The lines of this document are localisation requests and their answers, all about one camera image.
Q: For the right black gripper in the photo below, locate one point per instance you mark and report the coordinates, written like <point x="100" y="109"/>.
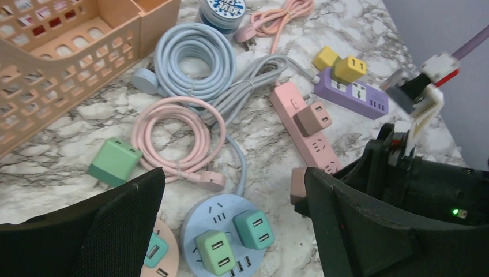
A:
<point x="369" y="176"/>

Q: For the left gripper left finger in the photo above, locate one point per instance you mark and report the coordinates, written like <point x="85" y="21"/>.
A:
<point x="105" y="235"/>

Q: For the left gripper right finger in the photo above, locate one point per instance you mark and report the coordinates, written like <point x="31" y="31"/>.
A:
<point x="358" y="235"/>

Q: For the teal blue usb charger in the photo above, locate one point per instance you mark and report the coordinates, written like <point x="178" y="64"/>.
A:
<point x="157" y="249"/>

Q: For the dark green usb charger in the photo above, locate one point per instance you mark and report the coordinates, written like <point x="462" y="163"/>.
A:
<point x="114" y="162"/>

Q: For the brown pink usb charger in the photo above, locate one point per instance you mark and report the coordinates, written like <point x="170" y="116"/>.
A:
<point x="297" y="189"/>

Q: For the small pink charger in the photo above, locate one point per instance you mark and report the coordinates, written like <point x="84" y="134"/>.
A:
<point x="312" y="119"/>

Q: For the yellow usb charger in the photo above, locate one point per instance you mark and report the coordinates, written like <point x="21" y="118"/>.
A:
<point x="348" y="70"/>

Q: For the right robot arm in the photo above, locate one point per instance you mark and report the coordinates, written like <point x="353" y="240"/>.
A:
<point x="401" y="186"/>

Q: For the pink round power socket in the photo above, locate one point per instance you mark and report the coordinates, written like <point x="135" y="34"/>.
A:
<point x="168" y="266"/>

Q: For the pink power strip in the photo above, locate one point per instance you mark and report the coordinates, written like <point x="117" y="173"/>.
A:
<point x="315" y="150"/>

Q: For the purple power strip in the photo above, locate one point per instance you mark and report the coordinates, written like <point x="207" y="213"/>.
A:
<point x="358" y="96"/>

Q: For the blue round power socket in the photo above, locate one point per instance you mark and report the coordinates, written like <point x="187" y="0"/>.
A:
<point x="217" y="213"/>

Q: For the orange plastic file organizer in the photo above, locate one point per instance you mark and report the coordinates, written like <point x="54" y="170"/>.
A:
<point x="55" y="54"/>

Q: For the round blue patterned tin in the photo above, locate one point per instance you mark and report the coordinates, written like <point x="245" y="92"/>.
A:
<point x="223" y="15"/>

